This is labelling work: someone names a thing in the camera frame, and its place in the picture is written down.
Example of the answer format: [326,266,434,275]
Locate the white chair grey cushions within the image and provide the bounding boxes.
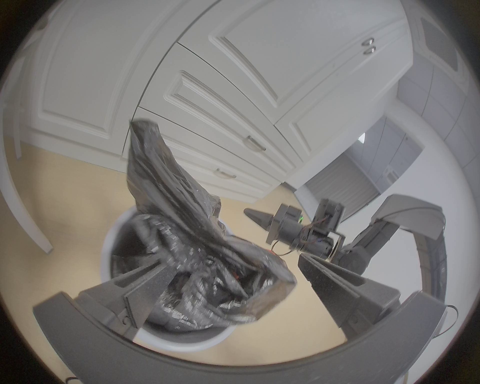
[0,37,53,256]

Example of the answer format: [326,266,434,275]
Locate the black plastic bag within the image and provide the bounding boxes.
[112,119,298,332]

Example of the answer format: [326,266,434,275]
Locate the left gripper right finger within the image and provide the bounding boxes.
[298,255,401,340]

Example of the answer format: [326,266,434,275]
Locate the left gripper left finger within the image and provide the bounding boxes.
[77,259,181,341]

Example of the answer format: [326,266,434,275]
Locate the white wardrobe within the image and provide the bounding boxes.
[19,0,413,201]

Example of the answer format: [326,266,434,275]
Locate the grey curtain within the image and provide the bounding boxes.
[294,157,379,222]

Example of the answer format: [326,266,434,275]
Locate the white trash bin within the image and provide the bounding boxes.
[100,208,241,351]

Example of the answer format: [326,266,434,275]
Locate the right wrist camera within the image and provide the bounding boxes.
[277,203,299,225]

